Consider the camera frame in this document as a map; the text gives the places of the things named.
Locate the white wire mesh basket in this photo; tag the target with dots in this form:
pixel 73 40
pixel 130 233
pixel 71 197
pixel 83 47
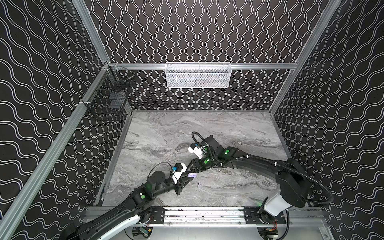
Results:
pixel 196 75

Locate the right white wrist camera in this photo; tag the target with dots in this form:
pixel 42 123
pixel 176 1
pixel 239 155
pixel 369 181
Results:
pixel 199 151

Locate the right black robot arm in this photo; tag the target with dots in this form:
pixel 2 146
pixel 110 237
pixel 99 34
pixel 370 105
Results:
pixel 293 181

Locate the purple earbud charging case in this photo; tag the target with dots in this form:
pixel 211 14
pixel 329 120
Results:
pixel 192 175

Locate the black wire basket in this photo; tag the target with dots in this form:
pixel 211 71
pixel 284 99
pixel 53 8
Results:
pixel 108 102

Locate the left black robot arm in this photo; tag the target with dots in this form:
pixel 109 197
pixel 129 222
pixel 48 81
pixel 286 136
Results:
pixel 134 209

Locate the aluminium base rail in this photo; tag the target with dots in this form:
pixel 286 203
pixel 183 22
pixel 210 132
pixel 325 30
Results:
pixel 230 217

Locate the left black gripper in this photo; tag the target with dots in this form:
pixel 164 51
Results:
pixel 183 181

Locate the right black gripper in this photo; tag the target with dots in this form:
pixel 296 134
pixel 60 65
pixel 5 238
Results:
pixel 196 163

